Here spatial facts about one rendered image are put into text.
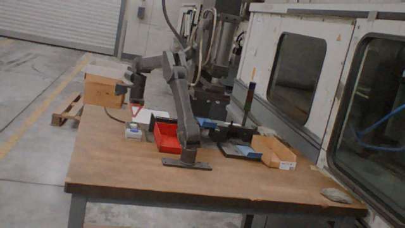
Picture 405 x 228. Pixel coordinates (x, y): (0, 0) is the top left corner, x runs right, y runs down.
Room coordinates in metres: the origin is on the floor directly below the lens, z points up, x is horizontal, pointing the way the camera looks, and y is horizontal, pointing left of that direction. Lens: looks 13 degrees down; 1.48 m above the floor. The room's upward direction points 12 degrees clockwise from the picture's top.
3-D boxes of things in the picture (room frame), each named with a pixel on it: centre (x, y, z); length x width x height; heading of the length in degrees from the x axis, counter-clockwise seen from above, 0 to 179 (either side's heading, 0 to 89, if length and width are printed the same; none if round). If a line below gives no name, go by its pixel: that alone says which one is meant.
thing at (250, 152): (1.80, -0.24, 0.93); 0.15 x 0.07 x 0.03; 18
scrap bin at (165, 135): (1.74, 0.12, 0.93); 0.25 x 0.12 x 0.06; 15
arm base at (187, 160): (1.53, 0.02, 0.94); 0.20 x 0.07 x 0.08; 105
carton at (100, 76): (5.24, 1.31, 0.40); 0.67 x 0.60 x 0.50; 7
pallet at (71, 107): (4.95, 1.23, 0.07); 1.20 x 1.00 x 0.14; 9
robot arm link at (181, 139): (1.53, 0.03, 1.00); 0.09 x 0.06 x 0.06; 133
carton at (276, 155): (1.84, -0.36, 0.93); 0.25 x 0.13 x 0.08; 15
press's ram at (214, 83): (2.02, 0.00, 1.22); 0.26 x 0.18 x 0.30; 15
